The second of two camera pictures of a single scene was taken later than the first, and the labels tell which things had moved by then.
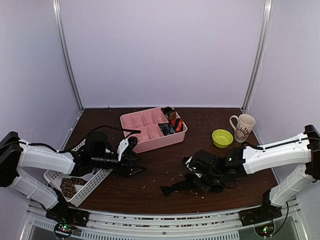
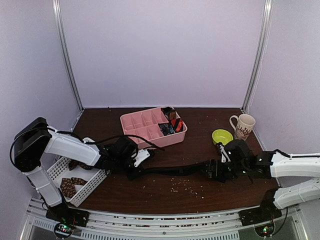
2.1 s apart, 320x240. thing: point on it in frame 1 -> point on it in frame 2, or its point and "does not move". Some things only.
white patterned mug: x=245 y=124 does not move
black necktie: x=188 y=184 -> x=174 y=171
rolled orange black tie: x=177 y=124 does not move
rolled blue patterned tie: x=167 y=128 does not move
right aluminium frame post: x=255 y=79 does not move
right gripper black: x=204 y=188 -> x=217 y=173
